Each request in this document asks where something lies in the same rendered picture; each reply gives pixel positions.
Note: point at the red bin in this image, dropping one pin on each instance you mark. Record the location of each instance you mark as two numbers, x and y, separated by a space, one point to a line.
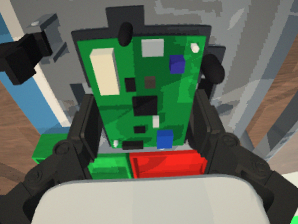
156 165

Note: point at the green bin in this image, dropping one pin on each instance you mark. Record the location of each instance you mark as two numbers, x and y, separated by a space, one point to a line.
104 167

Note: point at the green circuit board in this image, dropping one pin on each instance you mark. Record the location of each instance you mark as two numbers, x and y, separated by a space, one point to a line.
155 77

